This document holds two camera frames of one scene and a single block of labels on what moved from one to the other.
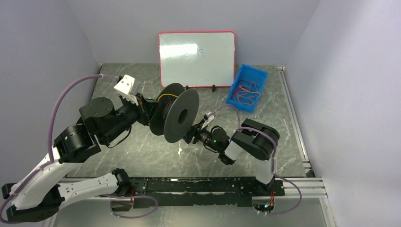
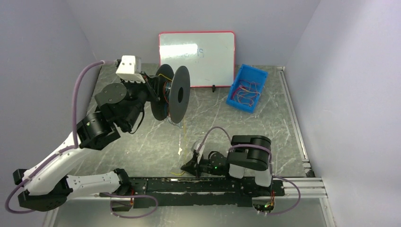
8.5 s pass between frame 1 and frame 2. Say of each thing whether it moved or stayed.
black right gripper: moved
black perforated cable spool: moved
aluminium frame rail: stayed
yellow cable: moved
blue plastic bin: stayed
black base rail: stayed
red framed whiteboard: stayed
